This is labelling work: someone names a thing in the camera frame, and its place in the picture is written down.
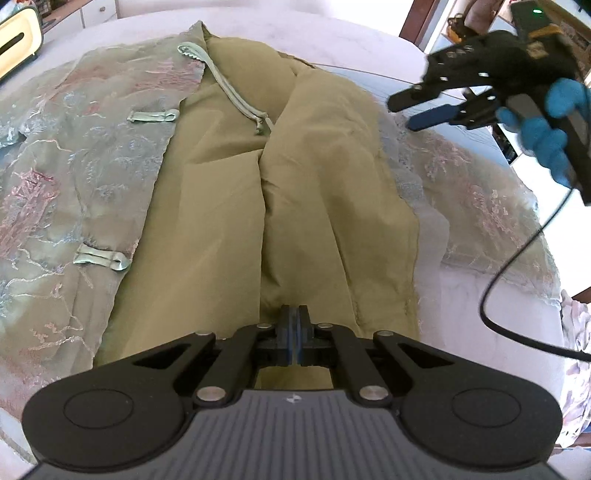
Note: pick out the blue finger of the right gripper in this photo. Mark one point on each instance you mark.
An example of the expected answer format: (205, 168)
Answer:
(415, 95)
(433, 117)

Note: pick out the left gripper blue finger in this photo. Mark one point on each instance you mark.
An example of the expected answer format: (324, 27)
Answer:
(237, 360)

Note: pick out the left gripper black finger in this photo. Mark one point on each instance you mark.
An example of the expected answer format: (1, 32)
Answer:
(355, 364)

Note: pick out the green embroidered sheer garment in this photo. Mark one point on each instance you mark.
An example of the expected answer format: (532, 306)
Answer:
(145, 195)

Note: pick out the white drawer cabinet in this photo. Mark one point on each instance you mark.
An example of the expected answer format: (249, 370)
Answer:
(71, 17)

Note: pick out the yellow tissue box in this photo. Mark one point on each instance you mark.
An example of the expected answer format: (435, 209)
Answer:
(21, 36)

